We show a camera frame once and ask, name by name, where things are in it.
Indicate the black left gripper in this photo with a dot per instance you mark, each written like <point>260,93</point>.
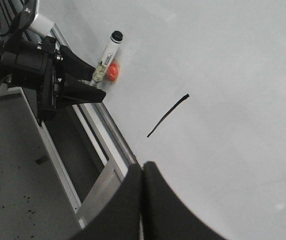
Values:
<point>35,69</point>

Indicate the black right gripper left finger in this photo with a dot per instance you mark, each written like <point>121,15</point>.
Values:
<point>120,218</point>

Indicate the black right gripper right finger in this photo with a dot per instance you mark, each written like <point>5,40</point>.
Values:
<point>164,215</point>

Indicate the red round magnet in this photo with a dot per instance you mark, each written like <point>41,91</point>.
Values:
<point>112,72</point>

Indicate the white whiteboard marker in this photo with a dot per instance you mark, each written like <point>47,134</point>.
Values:
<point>108,55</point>

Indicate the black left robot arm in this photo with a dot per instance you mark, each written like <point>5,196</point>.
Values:
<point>55,73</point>

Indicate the white metal whiteboard stand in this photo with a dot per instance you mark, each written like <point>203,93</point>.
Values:
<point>37,198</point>

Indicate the large whiteboard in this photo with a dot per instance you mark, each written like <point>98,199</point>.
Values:
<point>202,93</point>

